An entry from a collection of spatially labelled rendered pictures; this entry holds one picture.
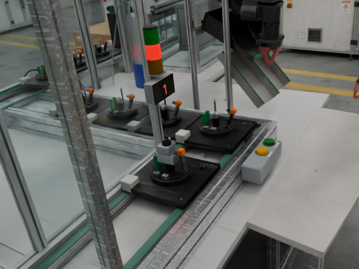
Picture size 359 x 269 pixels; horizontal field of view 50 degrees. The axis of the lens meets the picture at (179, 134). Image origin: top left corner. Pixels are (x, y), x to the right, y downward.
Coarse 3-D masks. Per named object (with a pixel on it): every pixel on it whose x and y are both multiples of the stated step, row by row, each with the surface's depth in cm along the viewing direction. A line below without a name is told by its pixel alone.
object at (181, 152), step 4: (180, 148) 119; (176, 152) 120; (180, 152) 118; (184, 152) 118; (180, 156) 119; (184, 156) 120; (180, 160) 120; (184, 160) 120; (184, 164) 120; (184, 168) 121
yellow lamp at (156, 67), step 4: (148, 60) 126; (152, 60) 125; (156, 60) 125; (160, 60) 126; (148, 64) 127; (152, 64) 125; (156, 64) 125; (160, 64) 126; (152, 68) 126; (156, 68) 126; (160, 68) 127; (152, 72) 127; (156, 72) 127; (160, 72) 127
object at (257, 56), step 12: (216, 12) 163; (204, 24) 160; (216, 24) 156; (240, 24) 163; (216, 36) 158; (240, 36) 164; (252, 36) 162; (240, 48) 153; (252, 48) 159; (252, 60) 151
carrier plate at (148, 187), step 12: (144, 168) 131; (192, 168) 128; (216, 168) 126; (144, 180) 124; (192, 180) 121; (204, 180) 120; (132, 192) 121; (144, 192) 118; (156, 192) 118; (168, 192) 117; (180, 192) 116; (192, 192) 116; (168, 204) 114; (180, 204) 112
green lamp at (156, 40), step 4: (156, 28) 121; (144, 32) 121; (148, 32) 121; (152, 32) 121; (156, 32) 121; (144, 36) 122; (148, 36) 121; (152, 36) 121; (156, 36) 122; (144, 40) 123; (148, 40) 122; (152, 40) 122; (156, 40) 122; (148, 44) 123; (152, 44) 122
